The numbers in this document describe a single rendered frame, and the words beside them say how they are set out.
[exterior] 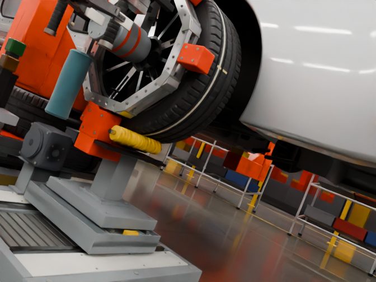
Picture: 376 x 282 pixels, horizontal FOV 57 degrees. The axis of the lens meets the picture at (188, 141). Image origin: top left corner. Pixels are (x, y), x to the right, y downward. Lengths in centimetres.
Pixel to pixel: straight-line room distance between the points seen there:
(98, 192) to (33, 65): 64
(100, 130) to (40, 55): 55
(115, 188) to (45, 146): 35
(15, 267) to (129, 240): 46
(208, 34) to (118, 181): 69
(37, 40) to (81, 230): 86
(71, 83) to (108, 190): 45
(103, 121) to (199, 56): 44
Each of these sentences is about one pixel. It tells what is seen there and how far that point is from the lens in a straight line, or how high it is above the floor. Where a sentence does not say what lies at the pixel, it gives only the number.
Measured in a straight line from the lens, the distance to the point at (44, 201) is 154.
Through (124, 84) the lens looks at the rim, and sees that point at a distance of 148.
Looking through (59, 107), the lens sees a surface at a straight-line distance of 137.
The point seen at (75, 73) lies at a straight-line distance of 137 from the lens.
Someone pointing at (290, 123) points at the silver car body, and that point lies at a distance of 132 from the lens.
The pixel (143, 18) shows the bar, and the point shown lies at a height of 95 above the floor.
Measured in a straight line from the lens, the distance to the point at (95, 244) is 130.
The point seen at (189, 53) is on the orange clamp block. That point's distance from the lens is 116.
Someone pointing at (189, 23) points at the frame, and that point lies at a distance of 123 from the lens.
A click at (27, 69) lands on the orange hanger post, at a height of 61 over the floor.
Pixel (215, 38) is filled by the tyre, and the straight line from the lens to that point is 127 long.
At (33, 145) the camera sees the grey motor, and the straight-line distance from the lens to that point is 164.
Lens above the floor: 57
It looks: 1 degrees up
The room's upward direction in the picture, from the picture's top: 23 degrees clockwise
